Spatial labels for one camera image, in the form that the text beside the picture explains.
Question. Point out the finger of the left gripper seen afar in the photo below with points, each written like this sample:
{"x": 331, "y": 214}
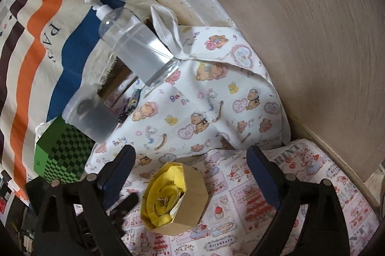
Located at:
{"x": 117, "y": 213}

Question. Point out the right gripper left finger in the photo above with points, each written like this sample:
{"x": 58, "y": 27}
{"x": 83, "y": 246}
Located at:
{"x": 73, "y": 218}

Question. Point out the translucent plastic cup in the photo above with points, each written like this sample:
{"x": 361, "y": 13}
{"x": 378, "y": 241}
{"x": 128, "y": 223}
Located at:
{"x": 87, "y": 111}

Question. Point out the bear print cloth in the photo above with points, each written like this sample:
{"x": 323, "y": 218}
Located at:
{"x": 220, "y": 96}

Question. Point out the octagonal cardboard jewelry box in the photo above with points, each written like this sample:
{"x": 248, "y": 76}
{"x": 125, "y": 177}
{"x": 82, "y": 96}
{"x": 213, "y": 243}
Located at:
{"x": 191, "y": 206}

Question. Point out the green checkered box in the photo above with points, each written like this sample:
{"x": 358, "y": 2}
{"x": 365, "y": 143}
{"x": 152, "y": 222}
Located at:
{"x": 61, "y": 152}

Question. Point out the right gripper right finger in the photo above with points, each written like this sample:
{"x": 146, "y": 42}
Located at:
{"x": 324, "y": 230}

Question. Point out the striped Paris blanket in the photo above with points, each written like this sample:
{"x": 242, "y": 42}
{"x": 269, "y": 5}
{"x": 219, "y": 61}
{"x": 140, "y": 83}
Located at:
{"x": 49, "y": 48}

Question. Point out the Christmas print cloth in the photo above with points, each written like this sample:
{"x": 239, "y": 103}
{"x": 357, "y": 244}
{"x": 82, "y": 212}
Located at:
{"x": 237, "y": 214}

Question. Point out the yellow cloth lining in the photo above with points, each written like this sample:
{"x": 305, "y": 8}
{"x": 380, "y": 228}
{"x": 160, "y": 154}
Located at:
{"x": 168, "y": 181}

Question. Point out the clear spray bottle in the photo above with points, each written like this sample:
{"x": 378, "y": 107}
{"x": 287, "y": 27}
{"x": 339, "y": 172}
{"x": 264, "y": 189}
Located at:
{"x": 134, "y": 43}

